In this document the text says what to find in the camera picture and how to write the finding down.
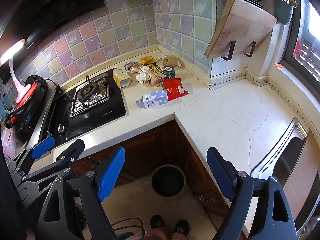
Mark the beige crumpled paper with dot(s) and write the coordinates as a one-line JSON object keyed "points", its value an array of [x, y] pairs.
{"points": [[156, 81]]}

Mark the pale yellow box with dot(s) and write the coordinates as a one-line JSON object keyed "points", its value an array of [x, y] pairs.
{"points": [[121, 78]]}

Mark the blue and white milk carton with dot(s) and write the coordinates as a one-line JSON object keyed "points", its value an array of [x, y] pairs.
{"points": [[152, 100]]}

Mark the green utensil holder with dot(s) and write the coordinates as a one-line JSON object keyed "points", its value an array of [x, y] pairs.
{"points": [[283, 12]]}

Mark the dark green box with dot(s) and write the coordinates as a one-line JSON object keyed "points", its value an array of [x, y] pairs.
{"points": [[171, 74]]}

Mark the gas burner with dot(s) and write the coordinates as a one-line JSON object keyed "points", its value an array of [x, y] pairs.
{"points": [[87, 91]]}

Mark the black glass gas stove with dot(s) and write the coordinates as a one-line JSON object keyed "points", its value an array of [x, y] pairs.
{"points": [[113, 105]]}

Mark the wooden cutting board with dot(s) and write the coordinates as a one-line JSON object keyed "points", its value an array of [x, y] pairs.
{"points": [[240, 27]]}

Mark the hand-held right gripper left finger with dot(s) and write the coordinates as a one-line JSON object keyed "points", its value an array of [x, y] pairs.
{"points": [[111, 175]]}

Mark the person's pink trousers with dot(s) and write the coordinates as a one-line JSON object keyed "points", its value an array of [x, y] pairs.
{"points": [[157, 236]]}

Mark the black range hood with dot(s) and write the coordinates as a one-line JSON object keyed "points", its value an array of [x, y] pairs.
{"points": [[50, 5]]}

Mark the window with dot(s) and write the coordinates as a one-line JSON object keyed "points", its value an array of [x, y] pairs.
{"points": [[310, 37]]}

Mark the crumpled silver snack wrapper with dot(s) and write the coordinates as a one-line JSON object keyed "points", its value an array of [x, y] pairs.
{"points": [[130, 66]]}

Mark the red snack packet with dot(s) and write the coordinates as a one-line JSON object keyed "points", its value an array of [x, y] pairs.
{"points": [[172, 86]]}

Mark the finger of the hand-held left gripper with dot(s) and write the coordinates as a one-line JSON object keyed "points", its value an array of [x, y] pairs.
{"points": [[42, 148], [72, 151]]}

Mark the dark round trash bin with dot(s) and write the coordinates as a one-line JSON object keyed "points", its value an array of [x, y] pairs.
{"points": [[167, 182]]}

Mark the pink desk lamp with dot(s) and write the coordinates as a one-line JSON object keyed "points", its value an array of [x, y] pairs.
{"points": [[21, 92]]}

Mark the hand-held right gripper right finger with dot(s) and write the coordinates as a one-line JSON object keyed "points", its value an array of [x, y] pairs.
{"points": [[221, 175]]}

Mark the aluminium foil burner liner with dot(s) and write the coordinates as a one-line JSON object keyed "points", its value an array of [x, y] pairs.
{"points": [[80, 107]]}

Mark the black cutting board holder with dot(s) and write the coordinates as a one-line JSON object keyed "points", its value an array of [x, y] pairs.
{"points": [[232, 48]]}

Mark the red and black appliance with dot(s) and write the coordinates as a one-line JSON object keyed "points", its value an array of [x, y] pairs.
{"points": [[22, 125]]}

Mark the stove knob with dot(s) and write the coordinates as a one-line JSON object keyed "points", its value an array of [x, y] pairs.
{"points": [[61, 128]]}

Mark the white cloth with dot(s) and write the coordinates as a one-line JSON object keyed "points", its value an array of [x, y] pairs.
{"points": [[142, 76]]}

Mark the brown wooden cabinet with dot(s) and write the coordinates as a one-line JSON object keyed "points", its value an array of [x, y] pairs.
{"points": [[150, 150]]}

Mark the steel sink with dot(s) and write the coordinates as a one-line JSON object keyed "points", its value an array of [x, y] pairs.
{"points": [[287, 160]]}

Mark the yellow brown packet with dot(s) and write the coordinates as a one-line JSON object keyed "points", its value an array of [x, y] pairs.
{"points": [[147, 60]]}

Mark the clear bag brown contents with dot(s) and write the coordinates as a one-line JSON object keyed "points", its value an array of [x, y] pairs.
{"points": [[173, 60]]}

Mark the black patterned shoe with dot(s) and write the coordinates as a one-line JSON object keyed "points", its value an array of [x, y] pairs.
{"points": [[181, 227], [157, 222]]}

